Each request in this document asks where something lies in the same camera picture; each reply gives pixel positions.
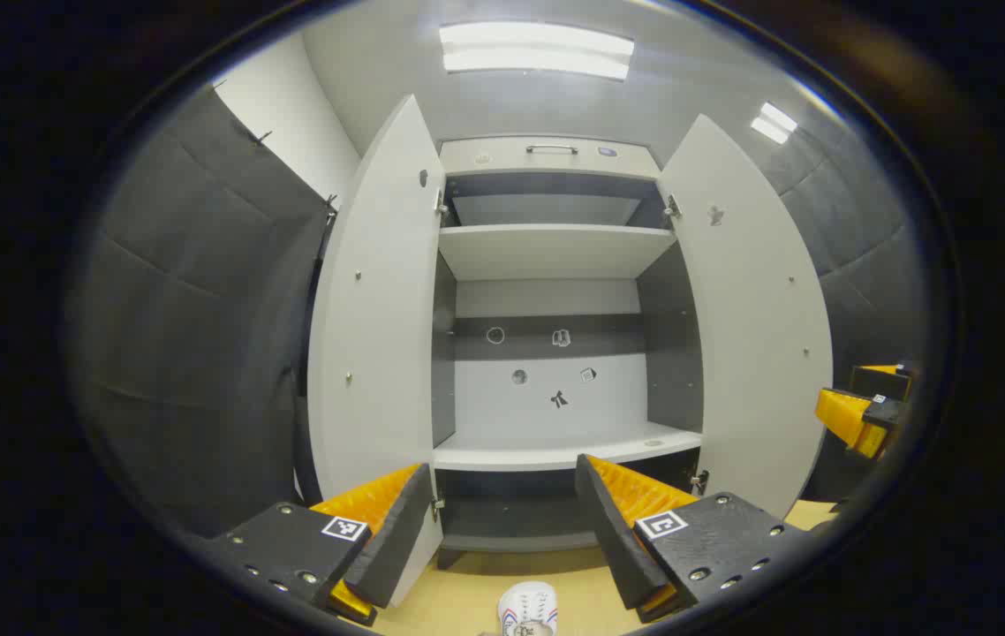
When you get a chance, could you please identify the white cabinet door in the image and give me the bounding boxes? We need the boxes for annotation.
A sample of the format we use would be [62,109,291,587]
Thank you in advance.
[308,95,448,610]
[657,113,835,522]

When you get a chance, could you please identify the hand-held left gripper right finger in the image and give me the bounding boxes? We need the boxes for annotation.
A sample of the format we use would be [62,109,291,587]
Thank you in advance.
[575,454,812,624]

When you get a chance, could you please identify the white shoe cabinet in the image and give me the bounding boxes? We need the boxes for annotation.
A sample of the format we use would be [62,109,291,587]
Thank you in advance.
[432,134,705,571]

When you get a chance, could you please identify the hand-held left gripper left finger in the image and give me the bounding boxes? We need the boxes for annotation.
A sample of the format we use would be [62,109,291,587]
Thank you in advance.
[202,462,444,628]

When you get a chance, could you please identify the black backdrop cloth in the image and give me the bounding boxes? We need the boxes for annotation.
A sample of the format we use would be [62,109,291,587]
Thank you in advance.
[70,84,336,540]
[767,124,932,504]

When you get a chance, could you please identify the small ceiling light panel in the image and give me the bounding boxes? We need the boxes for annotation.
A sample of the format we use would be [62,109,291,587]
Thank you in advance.
[750,102,799,145]

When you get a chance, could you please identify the white canvas shoe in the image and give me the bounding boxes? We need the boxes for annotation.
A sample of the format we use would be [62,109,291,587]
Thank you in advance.
[497,581,559,636]

